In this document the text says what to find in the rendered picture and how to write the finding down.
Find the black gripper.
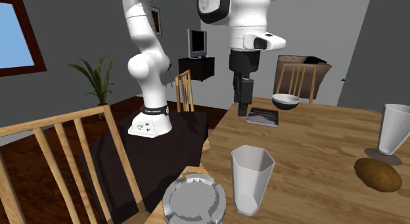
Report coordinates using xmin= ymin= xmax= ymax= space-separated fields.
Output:
xmin=229 ymin=50 xmax=261 ymax=117

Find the grey book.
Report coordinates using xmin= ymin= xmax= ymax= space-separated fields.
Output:
xmin=246 ymin=106 xmax=280 ymax=128

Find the white and black bowl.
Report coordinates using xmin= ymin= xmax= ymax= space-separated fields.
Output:
xmin=271 ymin=93 xmax=301 ymax=112

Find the dark television cabinet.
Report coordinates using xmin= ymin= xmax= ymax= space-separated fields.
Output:
xmin=177 ymin=56 xmax=216 ymax=83

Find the wooden slat-back chair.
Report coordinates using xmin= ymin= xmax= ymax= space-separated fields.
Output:
xmin=174 ymin=70 xmax=195 ymax=114
xmin=275 ymin=63 xmax=317 ymax=104
xmin=0 ymin=104 xmax=148 ymax=224

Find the grey television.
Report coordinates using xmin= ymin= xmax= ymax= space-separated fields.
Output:
xmin=187 ymin=28 xmax=208 ymax=60

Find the wooden table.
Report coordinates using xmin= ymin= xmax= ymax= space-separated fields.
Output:
xmin=144 ymin=97 xmax=410 ymax=224

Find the white hexagonal cup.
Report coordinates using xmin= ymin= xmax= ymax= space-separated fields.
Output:
xmin=230 ymin=145 xmax=276 ymax=217

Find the dark robot stand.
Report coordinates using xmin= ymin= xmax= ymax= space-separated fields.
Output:
xmin=79 ymin=109 xmax=210 ymax=224

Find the dark grey door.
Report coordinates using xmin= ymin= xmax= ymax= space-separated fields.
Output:
xmin=337 ymin=0 xmax=410 ymax=114

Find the green potted plant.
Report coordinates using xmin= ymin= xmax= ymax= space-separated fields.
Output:
xmin=68 ymin=56 xmax=115 ymax=108

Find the white tall cup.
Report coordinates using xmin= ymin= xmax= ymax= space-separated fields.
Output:
xmin=376 ymin=102 xmax=410 ymax=156

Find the brown potato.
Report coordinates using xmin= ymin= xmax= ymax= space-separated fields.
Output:
xmin=353 ymin=157 xmax=403 ymax=193

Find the framed wall picture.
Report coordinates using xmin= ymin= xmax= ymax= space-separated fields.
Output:
xmin=148 ymin=5 xmax=162 ymax=37

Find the window with dark red frame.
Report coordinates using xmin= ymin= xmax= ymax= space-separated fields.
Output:
xmin=0 ymin=0 xmax=48 ymax=78

